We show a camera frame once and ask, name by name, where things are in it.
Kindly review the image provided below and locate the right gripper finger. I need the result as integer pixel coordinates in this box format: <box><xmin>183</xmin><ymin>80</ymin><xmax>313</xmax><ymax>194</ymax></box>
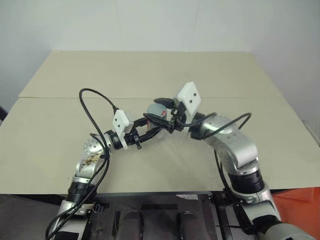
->
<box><xmin>142</xmin><ymin>112</ymin><xmax>174</xmax><ymax>130</ymax></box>
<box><xmin>153</xmin><ymin>97</ymin><xmax>176</xmax><ymax>109</ymax></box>

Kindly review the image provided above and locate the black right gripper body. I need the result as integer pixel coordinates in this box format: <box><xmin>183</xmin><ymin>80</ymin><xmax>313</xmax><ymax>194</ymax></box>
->
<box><xmin>168</xmin><ymin>99</ymin><xmax>191</xmax><ymax>134</ymax></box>

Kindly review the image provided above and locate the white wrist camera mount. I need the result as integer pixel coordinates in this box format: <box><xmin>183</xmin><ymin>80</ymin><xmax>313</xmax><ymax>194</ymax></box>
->
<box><xmin>112</xmin><ymin>109</ymin><xmax>134</xmax><ymax>151</ymax></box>
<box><xmin>176</xmin><ymin>81</ymin><xmax>203</xmax><ymax>126</ymax></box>

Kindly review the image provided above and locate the small jar with red label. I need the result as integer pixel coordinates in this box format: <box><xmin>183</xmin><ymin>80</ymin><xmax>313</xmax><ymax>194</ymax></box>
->
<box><xmin>145</xmin><ymin>109</ymin><xmax>168</xmax><ymax>134</ymax></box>

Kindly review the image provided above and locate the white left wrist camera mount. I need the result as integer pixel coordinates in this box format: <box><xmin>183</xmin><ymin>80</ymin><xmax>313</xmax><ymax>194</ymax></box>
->
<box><xmin>112</xmin><ymin>109</ymin><xmax>134</xmax><ymax>151</ymax></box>

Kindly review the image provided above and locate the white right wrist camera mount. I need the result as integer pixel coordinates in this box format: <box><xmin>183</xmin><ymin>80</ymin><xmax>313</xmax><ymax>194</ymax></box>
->
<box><xmin>176</xmin><ymin>81</ymin><xmax>203</xmax><ymax>126</ymax></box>

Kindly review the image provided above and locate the orange box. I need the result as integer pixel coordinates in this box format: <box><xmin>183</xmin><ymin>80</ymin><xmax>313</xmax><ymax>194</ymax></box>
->
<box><xmin>271</xmin><ymin>186</ymin><xmax>320</xmax><ymax>235</ymax></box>

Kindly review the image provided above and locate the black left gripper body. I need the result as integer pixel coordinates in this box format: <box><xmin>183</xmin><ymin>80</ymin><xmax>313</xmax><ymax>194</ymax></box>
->
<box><xmin>123</xmin><ymin>119</ymin><xmax>149</xmax><ymax>151</ymax></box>

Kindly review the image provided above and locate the dark rounded shape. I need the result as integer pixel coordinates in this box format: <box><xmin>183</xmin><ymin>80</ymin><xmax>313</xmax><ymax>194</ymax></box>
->
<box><xmin>176</xmin><ymin>211</ymin><xmax>198</xmax><ymax>240</ymax></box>
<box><xmin>113</xmin><ymin>204</ymin><xmax>145</xmax><ymax>240</ymax></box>

